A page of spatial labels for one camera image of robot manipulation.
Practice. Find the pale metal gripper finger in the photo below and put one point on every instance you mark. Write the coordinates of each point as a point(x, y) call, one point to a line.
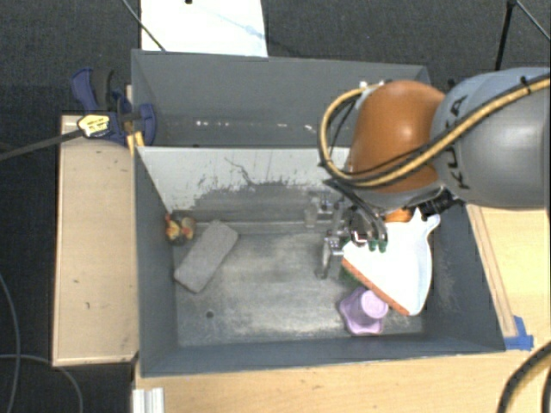
point(327, 208)
point(331, 252)

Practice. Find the purple plastic cup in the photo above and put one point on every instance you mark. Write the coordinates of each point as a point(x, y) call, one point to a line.
point(363, 314)

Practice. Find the grey metal bin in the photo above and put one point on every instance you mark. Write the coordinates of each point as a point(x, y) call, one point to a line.
point(258, 273)

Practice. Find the grey flat block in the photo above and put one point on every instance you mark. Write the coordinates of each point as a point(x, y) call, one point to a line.
point(206, 256)

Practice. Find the red and yellow toy ball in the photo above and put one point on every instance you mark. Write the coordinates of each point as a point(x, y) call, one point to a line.
point(180, 229)

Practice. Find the pale wood board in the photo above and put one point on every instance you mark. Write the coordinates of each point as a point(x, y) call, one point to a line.
point(94, 248)

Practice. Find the black cylinder on white bracket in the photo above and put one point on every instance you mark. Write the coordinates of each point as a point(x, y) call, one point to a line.
point(437, 205)

